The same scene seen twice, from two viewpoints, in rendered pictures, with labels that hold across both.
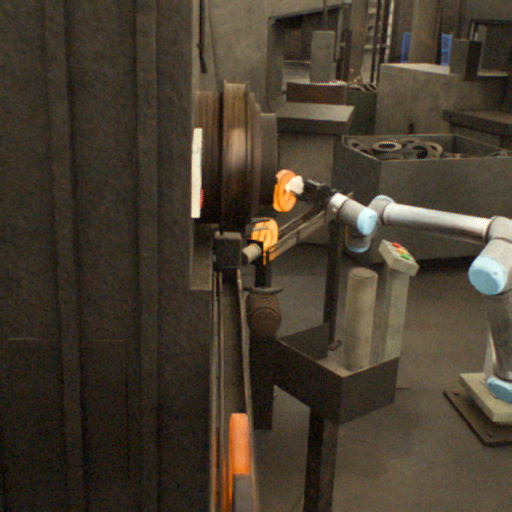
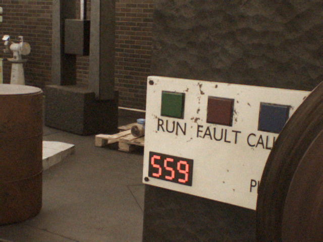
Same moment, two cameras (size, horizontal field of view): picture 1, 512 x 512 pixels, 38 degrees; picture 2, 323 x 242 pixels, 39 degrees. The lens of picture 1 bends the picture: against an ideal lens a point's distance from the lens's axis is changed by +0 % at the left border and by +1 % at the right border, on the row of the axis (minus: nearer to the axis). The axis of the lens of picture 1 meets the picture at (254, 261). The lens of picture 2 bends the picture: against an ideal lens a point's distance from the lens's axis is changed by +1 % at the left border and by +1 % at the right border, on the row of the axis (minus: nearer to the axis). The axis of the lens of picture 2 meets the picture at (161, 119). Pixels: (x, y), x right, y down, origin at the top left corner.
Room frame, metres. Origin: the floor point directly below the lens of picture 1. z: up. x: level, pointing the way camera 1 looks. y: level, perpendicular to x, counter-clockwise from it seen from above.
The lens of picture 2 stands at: (2.20, -0.46, 1.31)
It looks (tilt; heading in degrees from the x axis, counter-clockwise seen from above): 11 degrees down; 123
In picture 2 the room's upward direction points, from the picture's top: 3 degrees clockwise
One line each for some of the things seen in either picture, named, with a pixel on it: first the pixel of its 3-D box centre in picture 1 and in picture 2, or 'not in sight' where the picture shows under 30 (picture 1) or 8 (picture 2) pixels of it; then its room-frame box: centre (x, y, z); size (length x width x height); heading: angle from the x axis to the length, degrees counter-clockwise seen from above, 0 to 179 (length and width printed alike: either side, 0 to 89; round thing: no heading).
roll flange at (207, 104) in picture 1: (208, 158); not in sight; (2.25, 0.15, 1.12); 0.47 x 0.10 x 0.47; 4
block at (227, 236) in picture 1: (225, 266); not in sight; (2.49, 0.10, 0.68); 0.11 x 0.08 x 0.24; 94
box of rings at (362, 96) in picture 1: (355, 119); not in sight; (8.34, -1.06, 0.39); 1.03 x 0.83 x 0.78; 84
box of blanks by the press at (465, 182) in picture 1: (415, 199); not in sight; (4.78, -1.05, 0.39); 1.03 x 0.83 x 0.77; 109
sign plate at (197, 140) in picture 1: (197, 171); (219, 142); (1.91, 0.16, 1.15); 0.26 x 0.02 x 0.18; 4
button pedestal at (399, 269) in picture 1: (393, 315); not in sight; (2.98, -0.62, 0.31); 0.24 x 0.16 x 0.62; 4
